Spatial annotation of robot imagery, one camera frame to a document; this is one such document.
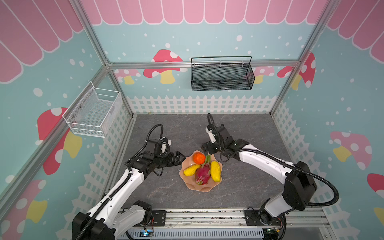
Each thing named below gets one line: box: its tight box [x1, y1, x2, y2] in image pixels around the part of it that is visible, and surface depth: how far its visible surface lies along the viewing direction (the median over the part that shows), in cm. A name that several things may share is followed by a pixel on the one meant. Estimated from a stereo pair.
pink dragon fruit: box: [195, 154, 211, 185], surface depth 84 cm
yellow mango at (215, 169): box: [210, 160, 221, 183], surface depth 83 cm
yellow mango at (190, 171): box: [183, 164, 202, 177], surface depth 86 cm
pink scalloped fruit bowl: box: [179, 150, 223, 192], surface depth 85 cm
